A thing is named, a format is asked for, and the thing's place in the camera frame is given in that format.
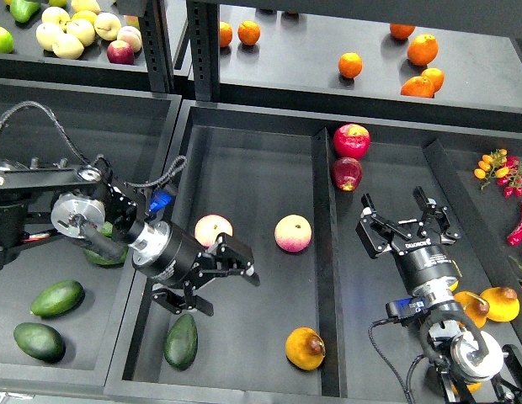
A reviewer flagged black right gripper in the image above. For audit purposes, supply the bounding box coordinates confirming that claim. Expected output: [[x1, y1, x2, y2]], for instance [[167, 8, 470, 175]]
[[356, 186, 461, 295]]

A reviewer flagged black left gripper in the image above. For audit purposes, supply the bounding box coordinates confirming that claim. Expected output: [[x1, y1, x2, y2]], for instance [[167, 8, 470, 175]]
[[130, 221, 260, 316]]

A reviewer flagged dark green avocado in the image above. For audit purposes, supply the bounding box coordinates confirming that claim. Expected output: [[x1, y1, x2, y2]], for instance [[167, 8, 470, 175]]
[[163, 314, 198, 370]]

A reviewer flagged yellow pear with brown end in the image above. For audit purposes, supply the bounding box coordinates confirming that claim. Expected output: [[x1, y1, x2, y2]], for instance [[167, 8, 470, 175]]
[[285, 327, 326, 370]]

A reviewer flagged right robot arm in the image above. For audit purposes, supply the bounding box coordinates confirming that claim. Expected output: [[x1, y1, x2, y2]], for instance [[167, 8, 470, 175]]
[[356, 187, 522, 403]]

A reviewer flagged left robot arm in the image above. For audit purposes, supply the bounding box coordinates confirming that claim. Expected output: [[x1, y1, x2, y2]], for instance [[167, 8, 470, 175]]
[[0, 101, 260, 316]]

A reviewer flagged green avocado lower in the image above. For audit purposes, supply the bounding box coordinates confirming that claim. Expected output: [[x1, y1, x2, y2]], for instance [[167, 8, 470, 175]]
[[83, 247, 128, 267]]

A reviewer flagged green avocado middle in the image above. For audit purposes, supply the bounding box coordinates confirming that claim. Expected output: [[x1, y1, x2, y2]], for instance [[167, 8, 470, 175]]
[[100, 221, 113, 238]]

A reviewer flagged yellow pear centre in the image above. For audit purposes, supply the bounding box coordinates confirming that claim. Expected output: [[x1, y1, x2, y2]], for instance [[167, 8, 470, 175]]
[[454, 291, 490, 328]]

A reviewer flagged light green avocado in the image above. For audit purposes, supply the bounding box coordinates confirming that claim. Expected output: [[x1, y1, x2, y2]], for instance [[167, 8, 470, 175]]
[[30, 279, 84, 318]]

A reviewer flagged dark green avocado corner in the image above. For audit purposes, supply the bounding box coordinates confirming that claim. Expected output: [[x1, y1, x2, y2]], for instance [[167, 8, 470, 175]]
[[13, 322, 66, 363]]

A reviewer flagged pale yellow pear right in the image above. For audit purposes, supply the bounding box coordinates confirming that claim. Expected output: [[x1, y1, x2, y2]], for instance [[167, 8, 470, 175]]
[[93, 13, 122, 41]]

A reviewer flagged pale yellow pear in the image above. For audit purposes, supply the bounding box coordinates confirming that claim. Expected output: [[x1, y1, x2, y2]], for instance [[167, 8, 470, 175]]
[[51, 33, 84, 60], [35, 22, 64, 51], [41, 6, 71, 32], [66, 19, 96, 47], [93, 13, 122, 41]]

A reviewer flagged pale yellow pear front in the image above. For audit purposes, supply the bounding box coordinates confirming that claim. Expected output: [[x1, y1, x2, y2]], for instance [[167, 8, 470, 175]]
[[51, 33, 84, 60]]

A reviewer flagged pale yellow pear middle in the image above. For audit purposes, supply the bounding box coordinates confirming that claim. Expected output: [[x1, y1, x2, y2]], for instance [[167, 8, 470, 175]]
[[66, 19, 96, 47]]

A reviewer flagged pale yellow pear left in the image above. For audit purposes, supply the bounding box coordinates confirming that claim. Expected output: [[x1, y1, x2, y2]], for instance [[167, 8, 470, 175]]
[[35, 22, 64, 51]]

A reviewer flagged pale yellow pear back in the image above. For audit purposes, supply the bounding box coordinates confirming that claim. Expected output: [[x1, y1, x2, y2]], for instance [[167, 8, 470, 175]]
[[41, 6, 71, 32]]

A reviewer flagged pink apple left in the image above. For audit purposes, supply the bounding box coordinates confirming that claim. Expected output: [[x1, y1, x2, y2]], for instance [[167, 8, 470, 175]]
[[194, 214, 233, 247]]

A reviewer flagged pink apple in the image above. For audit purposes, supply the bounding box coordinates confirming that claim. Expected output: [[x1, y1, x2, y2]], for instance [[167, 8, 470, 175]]
[[194, 214, 233, 247], [274, 215, 312, 253]]

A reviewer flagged dark red apple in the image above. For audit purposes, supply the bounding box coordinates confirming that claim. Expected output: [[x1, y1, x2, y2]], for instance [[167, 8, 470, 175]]
[[331, 157, 363, 192]]

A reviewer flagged bright red apple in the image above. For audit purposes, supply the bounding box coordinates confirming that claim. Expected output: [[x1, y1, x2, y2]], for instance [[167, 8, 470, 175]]
[[333, 124, 370, 160]]

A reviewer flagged pink apple right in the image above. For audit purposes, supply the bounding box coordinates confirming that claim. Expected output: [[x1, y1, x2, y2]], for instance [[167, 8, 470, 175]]
[[274, 215, 312, 253]]

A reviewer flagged black centre tray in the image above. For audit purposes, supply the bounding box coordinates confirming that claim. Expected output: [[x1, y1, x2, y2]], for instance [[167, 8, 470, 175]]
[[104, 104, 522, 403]]

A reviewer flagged black tray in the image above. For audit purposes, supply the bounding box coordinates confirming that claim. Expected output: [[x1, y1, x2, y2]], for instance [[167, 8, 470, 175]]
[[0, 79, 181, 392], [104, 104, 522, 403]]

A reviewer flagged cherry tomato bunch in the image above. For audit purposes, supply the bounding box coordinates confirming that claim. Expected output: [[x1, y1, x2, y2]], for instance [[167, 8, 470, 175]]
[[473, 148, 522, 198]]

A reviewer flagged orange front right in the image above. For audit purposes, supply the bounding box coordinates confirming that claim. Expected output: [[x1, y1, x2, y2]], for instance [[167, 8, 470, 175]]
[[400, 76, 435, 98]]

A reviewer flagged small orange right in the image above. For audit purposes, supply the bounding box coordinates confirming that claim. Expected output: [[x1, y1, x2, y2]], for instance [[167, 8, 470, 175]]
[[421, 67, 445, 92]]

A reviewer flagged orange on shelf middle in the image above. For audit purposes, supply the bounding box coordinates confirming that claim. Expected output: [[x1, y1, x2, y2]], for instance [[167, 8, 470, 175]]
[[338, 52, 363, 79]]

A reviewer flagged large orange on shelf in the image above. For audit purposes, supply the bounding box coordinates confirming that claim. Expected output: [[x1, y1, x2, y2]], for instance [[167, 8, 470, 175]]
[[407, 34, 439, 66]]

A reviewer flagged black left tray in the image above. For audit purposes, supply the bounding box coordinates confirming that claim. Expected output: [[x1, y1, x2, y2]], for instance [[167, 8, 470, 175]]
[[0, 79, 181, 392]]

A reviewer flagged orange at shelf top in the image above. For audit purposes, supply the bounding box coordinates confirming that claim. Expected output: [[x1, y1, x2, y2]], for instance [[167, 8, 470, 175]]
[[389, 24, 416, 40]]

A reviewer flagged red apple on shelf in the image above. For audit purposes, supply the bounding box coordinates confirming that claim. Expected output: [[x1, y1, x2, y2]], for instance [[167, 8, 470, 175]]
[[107, 40, 135, 66]]

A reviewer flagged orange on shelf left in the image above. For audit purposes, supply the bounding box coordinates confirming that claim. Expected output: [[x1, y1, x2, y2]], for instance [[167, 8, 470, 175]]
[[219, 21, 233, 48]]

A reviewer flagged pink peach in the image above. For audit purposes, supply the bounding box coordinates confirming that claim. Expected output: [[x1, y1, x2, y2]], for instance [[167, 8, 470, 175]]
[[117, 25, 142, 53]]

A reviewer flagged green apple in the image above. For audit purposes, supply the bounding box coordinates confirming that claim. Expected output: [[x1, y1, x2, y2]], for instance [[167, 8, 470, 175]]
[[0, 26, 14, 54]]

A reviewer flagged green pepper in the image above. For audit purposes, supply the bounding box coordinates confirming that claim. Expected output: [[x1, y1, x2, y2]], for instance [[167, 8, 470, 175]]
[[9, 0, 41, 24]]

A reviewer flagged black shelf post right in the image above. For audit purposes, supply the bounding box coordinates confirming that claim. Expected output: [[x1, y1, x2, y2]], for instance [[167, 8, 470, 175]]
[[186, 1, 220, 102]]

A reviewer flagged black shelf post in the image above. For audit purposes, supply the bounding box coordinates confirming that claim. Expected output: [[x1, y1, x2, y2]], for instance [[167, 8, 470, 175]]
[[139, 0, 174, 93], [186, 1, 220, 102]]

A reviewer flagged black shelf post left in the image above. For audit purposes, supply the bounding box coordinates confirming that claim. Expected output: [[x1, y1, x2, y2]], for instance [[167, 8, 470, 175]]
[[139, 0, 174, 93]]

